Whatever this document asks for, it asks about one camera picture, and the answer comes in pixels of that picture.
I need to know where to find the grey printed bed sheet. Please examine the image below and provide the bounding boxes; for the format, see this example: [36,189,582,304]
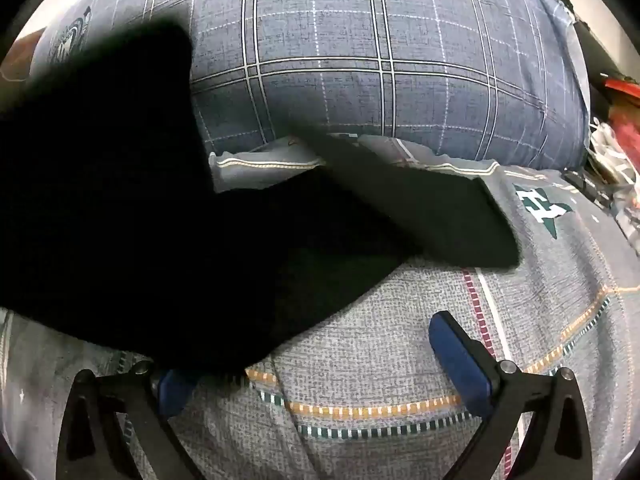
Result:
[0,134,640,480]

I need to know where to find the black pants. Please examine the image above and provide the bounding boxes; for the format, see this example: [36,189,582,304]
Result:
[0,20,523,377]

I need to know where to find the black strap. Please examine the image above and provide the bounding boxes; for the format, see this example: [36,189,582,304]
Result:
[561,169,612,207]

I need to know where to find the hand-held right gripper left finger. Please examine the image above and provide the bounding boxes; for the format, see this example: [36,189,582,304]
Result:
[56,359,201,480]

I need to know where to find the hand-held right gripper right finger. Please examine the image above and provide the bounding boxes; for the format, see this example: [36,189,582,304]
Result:
[428,310,597,480]

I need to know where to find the blue plaid pillow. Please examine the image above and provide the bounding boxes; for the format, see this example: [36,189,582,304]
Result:
[30,0,592,171]

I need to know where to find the white crumpled plastic clutter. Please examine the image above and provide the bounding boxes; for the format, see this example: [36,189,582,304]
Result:
[586,117,640,188]

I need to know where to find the red packaging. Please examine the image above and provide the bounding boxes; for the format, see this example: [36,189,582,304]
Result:
[602,76,640,163]

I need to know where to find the brown wooden headboard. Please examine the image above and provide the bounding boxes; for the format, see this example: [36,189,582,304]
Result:
[0,29,47,82]

